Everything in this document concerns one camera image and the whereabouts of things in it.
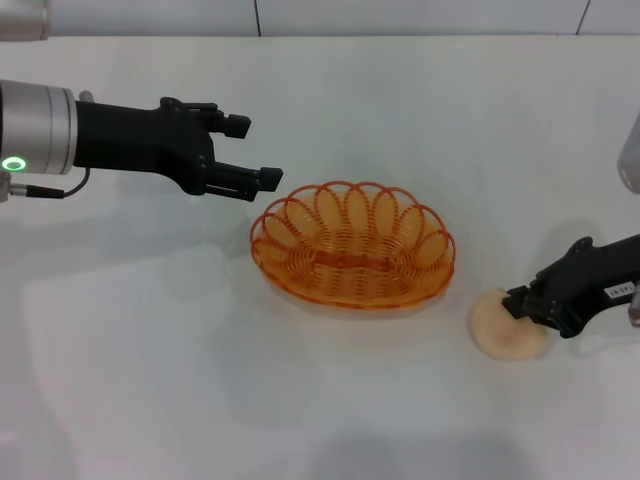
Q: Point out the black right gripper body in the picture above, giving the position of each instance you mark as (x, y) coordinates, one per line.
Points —
(585, 290)

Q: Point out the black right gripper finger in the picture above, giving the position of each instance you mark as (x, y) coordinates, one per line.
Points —
(520, 302)

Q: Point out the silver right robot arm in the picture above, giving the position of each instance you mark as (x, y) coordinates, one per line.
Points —
(631, 155)

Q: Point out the pale round bread bun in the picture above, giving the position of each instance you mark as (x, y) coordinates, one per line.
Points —
(500, 335)

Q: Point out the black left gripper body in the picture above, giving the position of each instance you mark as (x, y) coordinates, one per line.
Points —
(140, 142)

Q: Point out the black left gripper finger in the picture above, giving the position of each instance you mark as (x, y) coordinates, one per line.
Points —
(240, 181)
(235, 125)

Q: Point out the orange woven plastic basket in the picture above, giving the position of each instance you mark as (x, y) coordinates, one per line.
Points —
(350, 260)

